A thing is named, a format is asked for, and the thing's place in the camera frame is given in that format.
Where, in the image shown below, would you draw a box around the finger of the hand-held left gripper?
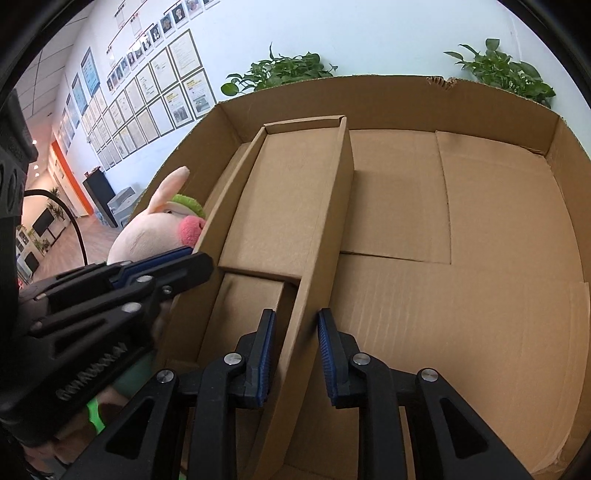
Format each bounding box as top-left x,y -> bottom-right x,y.
46,246 -> 195,301
27,253 -> 216,352

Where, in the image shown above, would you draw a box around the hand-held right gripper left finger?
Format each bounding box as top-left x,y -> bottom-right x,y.
60,308 -> 278,480

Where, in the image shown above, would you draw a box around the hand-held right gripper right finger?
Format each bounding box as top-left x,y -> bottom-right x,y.
317,308 -> 534,480

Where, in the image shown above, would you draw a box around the pink plush pig toy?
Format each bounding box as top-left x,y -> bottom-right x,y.
107,165 -> 207,398

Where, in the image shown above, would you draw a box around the narrow cardboard box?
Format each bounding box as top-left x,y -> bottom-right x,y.
157,114 -> 354,480

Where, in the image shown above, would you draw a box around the large cardboard box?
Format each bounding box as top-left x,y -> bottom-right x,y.
131,74 -> 591,480

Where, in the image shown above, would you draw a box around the green tablecloth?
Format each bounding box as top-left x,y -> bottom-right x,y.
87,401 -> 107,433

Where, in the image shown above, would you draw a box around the grey printer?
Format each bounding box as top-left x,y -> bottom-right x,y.
107,187 -> 139,230

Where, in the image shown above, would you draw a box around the black cabinet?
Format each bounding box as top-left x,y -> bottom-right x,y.
83,167 -> 116,228

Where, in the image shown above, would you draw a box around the green potted plant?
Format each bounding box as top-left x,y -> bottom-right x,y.
221,42 -> 339,97
443,38 -> 557,109

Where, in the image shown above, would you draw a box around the rows of portrait photos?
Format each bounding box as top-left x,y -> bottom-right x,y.
104,0 -> 222,93

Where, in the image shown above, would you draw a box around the black cable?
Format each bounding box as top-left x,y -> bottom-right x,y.
23,190 -> 89,267

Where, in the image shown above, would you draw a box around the black wall screen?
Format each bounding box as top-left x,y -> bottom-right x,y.
31,208 -> 55,234

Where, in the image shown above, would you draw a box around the wall of framed certificates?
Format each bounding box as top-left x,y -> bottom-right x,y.
78,28 -> 218,172

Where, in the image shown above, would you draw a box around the blue wall poster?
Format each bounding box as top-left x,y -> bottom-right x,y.
80,46 -> 101,99
71,74 -> 89,117

